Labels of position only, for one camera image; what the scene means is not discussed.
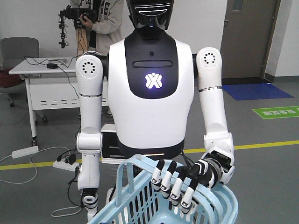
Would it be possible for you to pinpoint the light blue shopping basket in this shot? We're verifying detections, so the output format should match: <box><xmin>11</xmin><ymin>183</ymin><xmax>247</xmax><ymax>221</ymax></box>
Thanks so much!
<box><xmin>90</xmin><ymin>154</ymin><xmax>238</xmax><ymax>224</ymax></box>

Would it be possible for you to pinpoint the blue floor mat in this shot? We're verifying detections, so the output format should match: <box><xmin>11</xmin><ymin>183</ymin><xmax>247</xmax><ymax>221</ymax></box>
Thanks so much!
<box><xmin>222</xmin><ymin>83</ymin><xmax>293</xmax><ymax>101</ymax></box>

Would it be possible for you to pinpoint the white humanoid robot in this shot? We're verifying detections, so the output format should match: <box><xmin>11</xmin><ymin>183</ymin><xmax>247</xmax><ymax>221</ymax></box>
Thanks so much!
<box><xmin>76</xmin><ymin>0</ymin><xmax>235</xmax><ymax>222</ymax></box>

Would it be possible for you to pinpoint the person holding camera rig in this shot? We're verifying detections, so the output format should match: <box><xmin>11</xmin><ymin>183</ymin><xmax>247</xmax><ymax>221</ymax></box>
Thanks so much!
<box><xmin>61</xmin><ymin>0</ymin><xmax>124</xmax><ymax>54</ymax></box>

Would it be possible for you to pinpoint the white folding table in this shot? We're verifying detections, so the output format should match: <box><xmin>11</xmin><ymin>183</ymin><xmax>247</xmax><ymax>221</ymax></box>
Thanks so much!
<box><xmin>9</xmin><ymin>55</ymin><xmax>108</xmax><ymax>148</ymax></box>

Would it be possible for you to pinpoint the grey office chair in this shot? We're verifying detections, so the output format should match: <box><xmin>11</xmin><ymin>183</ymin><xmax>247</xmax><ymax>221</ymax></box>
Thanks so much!
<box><xmin>0</xmin><ymin>37</ymin><xmax>39</xmax><ymax>107</ymax></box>

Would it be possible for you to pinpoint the white power strip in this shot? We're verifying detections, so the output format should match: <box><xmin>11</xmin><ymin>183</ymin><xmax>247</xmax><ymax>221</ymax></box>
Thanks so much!
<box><xmin>11</xmin><ymin>146</ymin><xmax>39</xmax><ymax>159</ymax></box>
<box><xmin>53</xmin><ymin>161</ymin><xmax>79</xmax><ymax>172</ymax></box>

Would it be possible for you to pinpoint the red bag on chair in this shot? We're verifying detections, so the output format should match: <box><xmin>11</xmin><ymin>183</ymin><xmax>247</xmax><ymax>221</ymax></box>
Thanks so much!
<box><xmin>0</xmin><ymin>68</ymin><xmax>23</xmax><ymax>88</ymax></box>

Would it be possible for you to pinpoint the grey door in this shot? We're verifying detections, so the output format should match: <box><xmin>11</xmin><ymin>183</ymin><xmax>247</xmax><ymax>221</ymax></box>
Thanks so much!
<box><xmin>221</xmin><ymin>0</ymin><xmax>280</xmax><ymax>85</ymax></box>

